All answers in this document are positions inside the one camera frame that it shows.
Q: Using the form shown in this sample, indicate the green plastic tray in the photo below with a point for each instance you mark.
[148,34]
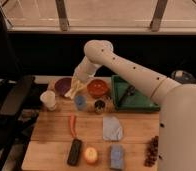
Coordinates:
[134,101]

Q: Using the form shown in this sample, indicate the blue plastic cup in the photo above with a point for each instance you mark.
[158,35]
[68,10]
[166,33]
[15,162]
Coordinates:
[80,102]

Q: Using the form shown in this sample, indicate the dark purple bowl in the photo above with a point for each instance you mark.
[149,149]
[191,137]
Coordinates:
[62,86]

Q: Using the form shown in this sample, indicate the round dish with blue lid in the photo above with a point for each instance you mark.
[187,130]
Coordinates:
[183,77]

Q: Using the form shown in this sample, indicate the bunch of dark grapes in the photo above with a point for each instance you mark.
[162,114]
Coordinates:
[151,152]

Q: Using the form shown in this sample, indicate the black rectangular block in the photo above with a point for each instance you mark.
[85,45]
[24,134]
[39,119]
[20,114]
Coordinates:
[74,153]

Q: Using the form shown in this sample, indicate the black tool in tray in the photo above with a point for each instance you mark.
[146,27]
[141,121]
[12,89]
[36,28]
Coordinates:
[128,92]

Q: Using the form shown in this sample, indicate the blue sponge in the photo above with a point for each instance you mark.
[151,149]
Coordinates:
[116,157]

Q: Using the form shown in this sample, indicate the small dark glass jar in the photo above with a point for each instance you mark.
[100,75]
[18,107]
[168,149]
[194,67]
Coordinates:
[99,106]

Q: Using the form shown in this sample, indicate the pale yellow banana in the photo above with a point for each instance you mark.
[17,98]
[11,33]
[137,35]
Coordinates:
[76,86]

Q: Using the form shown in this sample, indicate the orange red bowl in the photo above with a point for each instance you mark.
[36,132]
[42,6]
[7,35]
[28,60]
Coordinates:
[97,88]

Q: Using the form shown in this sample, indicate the orange carrot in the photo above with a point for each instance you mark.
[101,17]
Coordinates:
[72,126]

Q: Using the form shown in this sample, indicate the black chair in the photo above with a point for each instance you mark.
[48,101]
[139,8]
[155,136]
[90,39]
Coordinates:
[10,110]

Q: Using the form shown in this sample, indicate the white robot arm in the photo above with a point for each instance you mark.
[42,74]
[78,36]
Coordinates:
[177,116]

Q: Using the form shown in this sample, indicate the white plastic cup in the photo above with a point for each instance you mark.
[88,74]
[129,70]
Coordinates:
[48,98]

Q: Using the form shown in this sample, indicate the light blue folded cloth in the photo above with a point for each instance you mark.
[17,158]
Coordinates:
[112,129]

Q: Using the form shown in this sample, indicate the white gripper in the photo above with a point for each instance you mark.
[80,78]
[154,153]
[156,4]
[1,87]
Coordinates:
[83,72]

